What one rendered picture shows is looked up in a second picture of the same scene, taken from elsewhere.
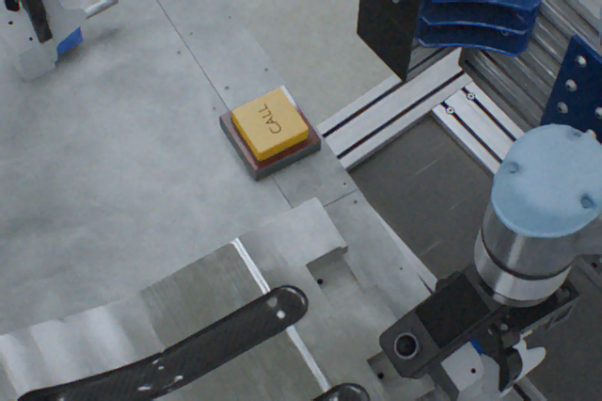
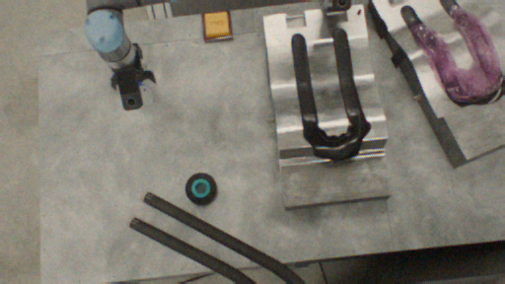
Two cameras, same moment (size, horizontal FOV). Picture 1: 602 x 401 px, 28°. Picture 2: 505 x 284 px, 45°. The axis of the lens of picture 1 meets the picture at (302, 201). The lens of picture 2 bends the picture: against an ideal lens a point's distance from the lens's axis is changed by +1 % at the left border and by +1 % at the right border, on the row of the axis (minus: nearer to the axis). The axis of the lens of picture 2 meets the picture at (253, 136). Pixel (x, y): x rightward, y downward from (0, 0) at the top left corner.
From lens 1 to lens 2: 0.77 m
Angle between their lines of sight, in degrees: 22
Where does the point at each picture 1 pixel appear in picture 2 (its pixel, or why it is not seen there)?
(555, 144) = not seen: outside the picture
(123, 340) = (288, 95)
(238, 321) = (296, 58)
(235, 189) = (233, 47)
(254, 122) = (215, 28)
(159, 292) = (274, 78)
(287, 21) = not seen: hidden behind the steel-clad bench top
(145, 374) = (302, 93)
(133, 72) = (168, 64)
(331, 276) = (290, 25)
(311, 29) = not seen: hidden behind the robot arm
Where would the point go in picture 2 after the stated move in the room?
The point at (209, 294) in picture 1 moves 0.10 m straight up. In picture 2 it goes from (282, 63) to (283, 47)
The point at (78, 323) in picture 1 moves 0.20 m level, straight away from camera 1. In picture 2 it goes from (277, 105) to (197, 106)
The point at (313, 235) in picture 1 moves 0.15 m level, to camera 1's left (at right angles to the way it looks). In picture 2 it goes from (277, 22) to (252, 71)
